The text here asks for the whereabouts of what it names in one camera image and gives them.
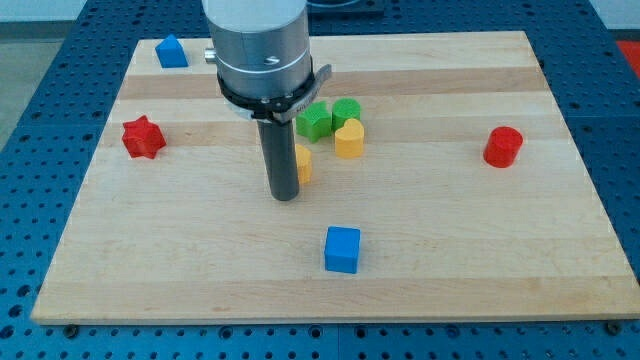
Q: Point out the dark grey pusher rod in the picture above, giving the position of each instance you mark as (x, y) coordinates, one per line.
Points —
(278, 147)

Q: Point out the yellow hexagon block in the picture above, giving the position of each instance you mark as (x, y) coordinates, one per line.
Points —
(303, 163)

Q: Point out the green circle block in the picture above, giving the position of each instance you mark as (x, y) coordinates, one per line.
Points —
(343, 110)

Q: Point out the green star block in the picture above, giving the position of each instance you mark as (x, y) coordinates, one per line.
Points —
(314, 122)

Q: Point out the yellow heart block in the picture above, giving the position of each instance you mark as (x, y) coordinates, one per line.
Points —
(349, 139)

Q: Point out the blue cube block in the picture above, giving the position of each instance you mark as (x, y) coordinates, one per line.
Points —
(342, 247)

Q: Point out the red star block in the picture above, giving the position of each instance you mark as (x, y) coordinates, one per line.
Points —
(142, 138)

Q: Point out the blue pentagon block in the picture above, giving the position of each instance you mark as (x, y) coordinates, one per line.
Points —
(170, 53)

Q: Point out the wooden board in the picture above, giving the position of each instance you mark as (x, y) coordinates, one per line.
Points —
(194, 236)

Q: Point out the red cylinder block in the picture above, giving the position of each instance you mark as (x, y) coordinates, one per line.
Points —
(503, 146)

